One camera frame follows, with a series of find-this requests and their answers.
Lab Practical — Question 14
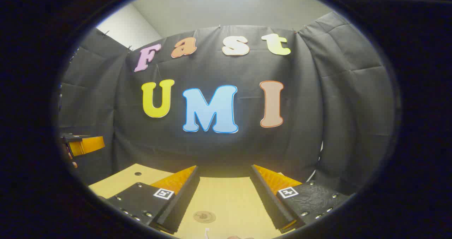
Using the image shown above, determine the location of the white cable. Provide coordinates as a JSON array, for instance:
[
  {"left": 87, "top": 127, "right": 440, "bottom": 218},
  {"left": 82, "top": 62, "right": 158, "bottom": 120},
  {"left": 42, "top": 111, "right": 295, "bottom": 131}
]
[{"left": 307, "top": 141, "right": 323, "bottom": 183}]

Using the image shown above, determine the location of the round cork coaster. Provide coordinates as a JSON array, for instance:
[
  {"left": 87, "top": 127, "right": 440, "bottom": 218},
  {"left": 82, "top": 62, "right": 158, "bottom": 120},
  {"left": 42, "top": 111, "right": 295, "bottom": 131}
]
[{"left": 193, "top": 211, "right": 216, "bottom": 223}]

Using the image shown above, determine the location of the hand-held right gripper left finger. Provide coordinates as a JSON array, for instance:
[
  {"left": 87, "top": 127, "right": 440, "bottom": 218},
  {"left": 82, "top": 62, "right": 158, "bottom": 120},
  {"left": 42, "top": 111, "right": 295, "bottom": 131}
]
[{"left": 105, "top": 165, "right": 201, "bottom": 235}]

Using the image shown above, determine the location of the wooden desktop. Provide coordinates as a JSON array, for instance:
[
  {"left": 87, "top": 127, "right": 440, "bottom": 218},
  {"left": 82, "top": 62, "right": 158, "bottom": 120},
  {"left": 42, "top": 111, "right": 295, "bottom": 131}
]
[{"left": 88, "top": 163, "right": 304, "bottom": 239}]

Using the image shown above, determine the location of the black backdrop cloth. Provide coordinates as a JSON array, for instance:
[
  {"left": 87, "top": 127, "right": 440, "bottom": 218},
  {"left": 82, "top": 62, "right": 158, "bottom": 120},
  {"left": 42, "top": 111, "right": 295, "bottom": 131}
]
[{"left": 58, "top": 11, "right": 395, "bottom": 193}]

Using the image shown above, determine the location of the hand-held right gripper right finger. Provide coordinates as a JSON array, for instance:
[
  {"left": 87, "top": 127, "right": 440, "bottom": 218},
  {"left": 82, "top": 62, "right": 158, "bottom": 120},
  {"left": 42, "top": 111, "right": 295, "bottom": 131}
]
[{"left": 251, "top": 164, "right": 350, "bottom": 233}]

